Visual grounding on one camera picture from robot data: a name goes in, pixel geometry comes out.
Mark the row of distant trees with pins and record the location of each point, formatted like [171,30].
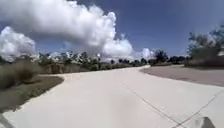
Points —
[100,61]

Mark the pale concrete path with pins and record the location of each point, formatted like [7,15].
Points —
[100,100]

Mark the grey asphalt road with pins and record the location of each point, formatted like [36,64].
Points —
[193,75]

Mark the grass verge with bushes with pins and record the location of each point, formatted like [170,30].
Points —
[23,83]

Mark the trees and bushes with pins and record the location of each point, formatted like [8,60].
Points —
[206,50]

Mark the robot's own part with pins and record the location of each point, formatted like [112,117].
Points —
[206,122]

